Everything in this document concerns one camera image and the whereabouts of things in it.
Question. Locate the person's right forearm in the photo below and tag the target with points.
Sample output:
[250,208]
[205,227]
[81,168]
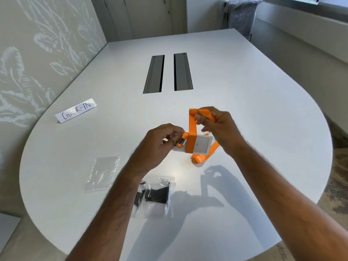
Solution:
[285,203]

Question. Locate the person's left forearm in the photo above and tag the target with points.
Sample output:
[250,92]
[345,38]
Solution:
[108,214]

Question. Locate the person's left thumb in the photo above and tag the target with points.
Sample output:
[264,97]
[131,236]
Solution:
[168,146]

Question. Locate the person's right hand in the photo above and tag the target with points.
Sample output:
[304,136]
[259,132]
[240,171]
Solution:
[225,130]

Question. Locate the white handwritten paper sign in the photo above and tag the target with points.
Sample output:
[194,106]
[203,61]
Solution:
[76,110]

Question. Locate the empty clear plastic bag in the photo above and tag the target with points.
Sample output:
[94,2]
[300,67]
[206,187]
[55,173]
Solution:
[102,173]

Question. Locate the clear badge holder with card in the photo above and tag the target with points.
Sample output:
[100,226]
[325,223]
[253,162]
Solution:
[202,144]

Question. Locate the bin with clear plastic liner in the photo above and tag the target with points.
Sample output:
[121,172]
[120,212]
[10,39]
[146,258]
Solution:
[240,14]

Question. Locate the grey furniture corner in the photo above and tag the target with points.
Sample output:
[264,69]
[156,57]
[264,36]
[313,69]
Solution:
[8,229]

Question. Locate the window frame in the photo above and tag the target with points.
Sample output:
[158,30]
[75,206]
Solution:
[304,4]

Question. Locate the grey cabinet doors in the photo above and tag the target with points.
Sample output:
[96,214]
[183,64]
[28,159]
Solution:
[141,16]

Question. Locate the person's right thumb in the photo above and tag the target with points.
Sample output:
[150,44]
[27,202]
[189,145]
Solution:
[202,120]

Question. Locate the person's left hand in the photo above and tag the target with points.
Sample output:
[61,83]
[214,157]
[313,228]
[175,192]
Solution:
[152,145]

